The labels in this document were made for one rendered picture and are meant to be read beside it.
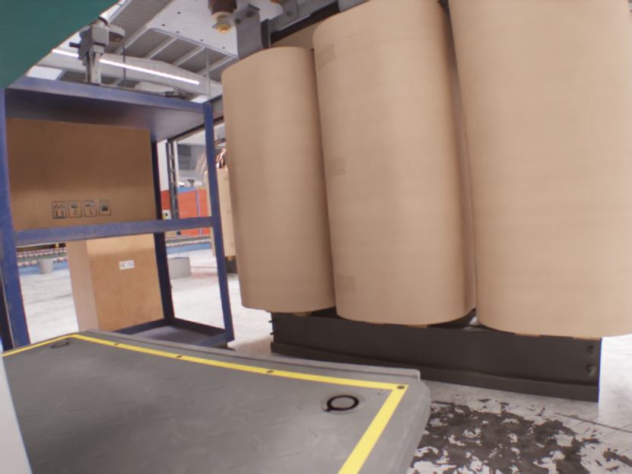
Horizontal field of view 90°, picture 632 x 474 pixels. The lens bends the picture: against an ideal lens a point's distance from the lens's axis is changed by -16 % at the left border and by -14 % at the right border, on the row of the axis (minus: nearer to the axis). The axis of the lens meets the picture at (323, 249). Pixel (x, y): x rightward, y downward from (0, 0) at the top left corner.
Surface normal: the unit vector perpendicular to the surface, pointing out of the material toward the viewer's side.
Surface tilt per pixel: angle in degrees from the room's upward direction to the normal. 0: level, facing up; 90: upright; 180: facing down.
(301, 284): 90
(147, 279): 90
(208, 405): 0
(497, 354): 90
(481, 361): 90
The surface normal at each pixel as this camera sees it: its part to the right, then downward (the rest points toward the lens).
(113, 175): 0.78, -0.02
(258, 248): -0.58, 0.11
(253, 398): -0.09, -0.99
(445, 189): 0.39, 0.04
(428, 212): 0.01, 0.07
